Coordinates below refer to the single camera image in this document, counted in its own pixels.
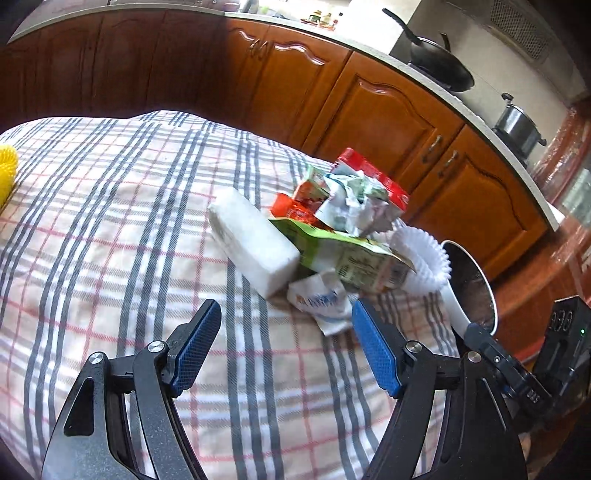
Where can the white blue crumpled wrapper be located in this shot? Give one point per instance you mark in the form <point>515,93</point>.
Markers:
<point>325,298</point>

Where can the round metal trash bin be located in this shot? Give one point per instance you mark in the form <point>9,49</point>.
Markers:
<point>468,296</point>

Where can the white tissue pack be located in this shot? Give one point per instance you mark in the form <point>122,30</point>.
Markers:
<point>264,256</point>

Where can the green drink carton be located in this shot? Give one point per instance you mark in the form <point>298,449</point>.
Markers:
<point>363,263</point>

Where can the yellow round scrubber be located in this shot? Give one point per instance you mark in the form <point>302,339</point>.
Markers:
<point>8,168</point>

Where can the white paper cupcake liner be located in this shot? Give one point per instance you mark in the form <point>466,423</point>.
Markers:
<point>431,264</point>

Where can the crumpled printed paper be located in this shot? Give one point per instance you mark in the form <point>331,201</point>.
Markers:
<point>357,206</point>

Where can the wooden kitchen cabinets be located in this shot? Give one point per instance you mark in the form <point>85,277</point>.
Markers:
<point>293,88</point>

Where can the plaid checked tablecloth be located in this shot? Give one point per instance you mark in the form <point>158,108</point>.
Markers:
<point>106,246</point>

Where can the black wok pan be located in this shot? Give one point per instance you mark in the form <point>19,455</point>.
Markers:
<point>435,60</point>

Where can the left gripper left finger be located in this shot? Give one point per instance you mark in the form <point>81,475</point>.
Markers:
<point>188,346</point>

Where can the steel cooking pot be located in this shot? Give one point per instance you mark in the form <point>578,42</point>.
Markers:
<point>517,130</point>

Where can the red white milk carton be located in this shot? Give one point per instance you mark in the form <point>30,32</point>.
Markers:
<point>350,162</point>

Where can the orange snack wrapper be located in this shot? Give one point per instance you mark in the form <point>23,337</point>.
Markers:
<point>286,207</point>

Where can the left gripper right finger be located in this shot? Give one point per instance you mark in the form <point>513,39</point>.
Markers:
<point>383,345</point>

